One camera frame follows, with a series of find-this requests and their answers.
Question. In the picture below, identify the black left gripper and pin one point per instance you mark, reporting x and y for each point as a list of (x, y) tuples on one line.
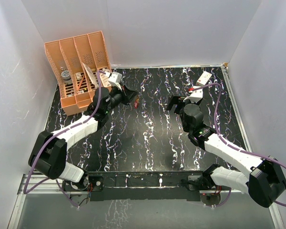
[(127, 95)]

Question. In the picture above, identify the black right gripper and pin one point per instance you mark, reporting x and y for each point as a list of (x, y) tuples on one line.
[(178, 100)]

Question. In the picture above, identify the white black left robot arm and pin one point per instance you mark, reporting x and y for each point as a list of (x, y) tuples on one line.
[(50, 150)]

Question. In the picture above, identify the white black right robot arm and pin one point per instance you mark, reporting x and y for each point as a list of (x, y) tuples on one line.
[(261, 178)]

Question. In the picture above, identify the white label packet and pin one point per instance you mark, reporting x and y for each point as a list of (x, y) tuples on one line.
[(104, 76)]

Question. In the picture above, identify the white red small box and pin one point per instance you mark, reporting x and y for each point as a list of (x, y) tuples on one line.
[(203, 79)]

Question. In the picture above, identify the white paper card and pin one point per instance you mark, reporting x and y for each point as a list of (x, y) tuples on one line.
[(91, 75)]

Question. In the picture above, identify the red pencil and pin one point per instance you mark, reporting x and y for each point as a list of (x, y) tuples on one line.
[(80, 83)]

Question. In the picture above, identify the small white box in organizer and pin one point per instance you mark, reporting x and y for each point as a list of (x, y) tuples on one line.
[(78, 76)]

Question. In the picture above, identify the orange plastic file organizer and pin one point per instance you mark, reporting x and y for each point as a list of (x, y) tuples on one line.
[(70, 53)]

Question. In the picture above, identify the grey tape roll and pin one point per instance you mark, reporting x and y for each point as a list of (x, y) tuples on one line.
[(66, 77)]

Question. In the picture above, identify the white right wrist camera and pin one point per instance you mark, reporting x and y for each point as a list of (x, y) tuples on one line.
[(195, 95)]

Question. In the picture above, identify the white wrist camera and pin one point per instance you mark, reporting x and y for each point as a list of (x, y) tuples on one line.
[(115, 79), (195, 95)]

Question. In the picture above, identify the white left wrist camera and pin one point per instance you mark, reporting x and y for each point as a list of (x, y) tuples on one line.
[(115, 79)]

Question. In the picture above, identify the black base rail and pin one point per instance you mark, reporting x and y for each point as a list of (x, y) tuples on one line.
[(155, 185)]

